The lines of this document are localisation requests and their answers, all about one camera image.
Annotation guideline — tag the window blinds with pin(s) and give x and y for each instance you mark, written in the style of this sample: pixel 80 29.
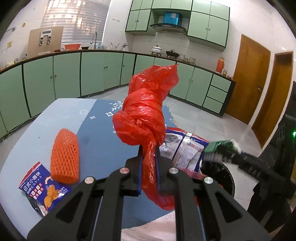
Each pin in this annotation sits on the window blinds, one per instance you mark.
pixel 76 23

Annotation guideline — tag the metal towel rail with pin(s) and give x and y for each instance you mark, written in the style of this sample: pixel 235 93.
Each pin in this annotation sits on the metal towel rail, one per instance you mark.
pixel 11 29

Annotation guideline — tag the black trash bin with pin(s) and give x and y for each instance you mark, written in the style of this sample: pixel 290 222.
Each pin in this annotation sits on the black trash bin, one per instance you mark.
pixel 222 180

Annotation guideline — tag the orange foam fruit net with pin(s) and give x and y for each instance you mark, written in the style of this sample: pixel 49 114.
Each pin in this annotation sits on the orange foam fruit net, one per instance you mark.
pixel 64 157

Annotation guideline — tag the blue snack packet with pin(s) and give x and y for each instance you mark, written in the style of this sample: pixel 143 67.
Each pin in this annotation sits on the blue snack packet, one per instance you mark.
pixel 39 187

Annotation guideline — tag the black wok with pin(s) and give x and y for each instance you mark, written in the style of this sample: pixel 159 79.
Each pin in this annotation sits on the black wok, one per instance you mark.
pixel 173 54

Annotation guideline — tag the group of glass jars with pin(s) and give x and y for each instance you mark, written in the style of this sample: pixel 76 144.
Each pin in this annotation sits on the group of glass jars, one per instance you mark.
pixel 188 59

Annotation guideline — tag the white cooking pot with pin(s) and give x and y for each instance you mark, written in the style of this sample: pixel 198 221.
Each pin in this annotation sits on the white cooking pot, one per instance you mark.
pixel 156 50

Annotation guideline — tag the green wall cabinets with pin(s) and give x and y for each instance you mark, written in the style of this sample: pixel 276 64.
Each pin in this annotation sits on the green wall cabinets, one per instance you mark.
pixel 215 27

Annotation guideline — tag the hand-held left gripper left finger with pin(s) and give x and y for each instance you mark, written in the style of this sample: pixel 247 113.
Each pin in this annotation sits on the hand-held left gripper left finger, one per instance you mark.
pixel 139 171

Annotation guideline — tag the red plastic basin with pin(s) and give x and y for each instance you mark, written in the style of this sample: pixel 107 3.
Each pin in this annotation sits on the red plastic basin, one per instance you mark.
pixel 72 47

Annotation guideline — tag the blue printed table mat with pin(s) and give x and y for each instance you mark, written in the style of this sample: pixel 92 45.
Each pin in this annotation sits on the blue printed table mat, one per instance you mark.
pixel 97 139

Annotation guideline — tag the steel sink faucet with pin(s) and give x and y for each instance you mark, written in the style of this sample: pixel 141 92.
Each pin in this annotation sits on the steel sink faucet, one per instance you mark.
pixel 94 39

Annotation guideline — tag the green packet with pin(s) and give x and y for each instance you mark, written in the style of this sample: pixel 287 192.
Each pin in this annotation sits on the green packet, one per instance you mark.
pixel 215 148

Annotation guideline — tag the brown wooden door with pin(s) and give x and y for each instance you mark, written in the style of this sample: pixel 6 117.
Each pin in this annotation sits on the brown wooden door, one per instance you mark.
pixel 247 81
pixel 275 99

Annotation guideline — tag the white snack packet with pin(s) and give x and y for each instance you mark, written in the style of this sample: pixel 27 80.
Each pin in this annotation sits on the white snack packet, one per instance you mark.
pixel 185 150

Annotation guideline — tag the range hood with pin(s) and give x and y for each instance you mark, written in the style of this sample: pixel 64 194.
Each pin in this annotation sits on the range hood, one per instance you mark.
pixel 168 29

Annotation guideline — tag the utensil holder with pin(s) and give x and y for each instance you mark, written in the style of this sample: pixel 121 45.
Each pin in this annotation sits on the utensil holder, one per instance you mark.
pixel 115 46

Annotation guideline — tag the blue box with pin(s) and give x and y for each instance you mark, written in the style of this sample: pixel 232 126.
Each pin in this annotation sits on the blue box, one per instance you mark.
pixel 171 18

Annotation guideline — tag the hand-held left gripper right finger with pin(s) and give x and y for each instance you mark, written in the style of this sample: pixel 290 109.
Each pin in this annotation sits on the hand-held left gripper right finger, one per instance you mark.
pixel 158 171

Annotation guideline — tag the dark bowl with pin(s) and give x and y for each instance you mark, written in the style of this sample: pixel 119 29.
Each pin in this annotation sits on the dark bowl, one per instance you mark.
pixel 84 48

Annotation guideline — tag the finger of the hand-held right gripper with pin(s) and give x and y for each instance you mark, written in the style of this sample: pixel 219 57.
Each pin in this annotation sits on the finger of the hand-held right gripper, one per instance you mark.
pixel 240 157

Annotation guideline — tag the red thermos flask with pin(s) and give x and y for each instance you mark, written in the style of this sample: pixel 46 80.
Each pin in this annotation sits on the red thermos flask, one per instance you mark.
pixel 220 66

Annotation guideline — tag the red plastic bag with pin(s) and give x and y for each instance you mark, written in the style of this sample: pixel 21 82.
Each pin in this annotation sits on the red plastic bag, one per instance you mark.
pixel 143 111

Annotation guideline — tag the brown water dispenser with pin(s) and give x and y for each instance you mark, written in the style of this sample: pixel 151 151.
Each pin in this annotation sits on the brown water dispenser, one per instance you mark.
pixel 33 46

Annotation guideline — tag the green base cabinets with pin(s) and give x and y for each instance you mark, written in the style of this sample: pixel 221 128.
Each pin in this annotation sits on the green base cabinets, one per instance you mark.
pixel 69 74

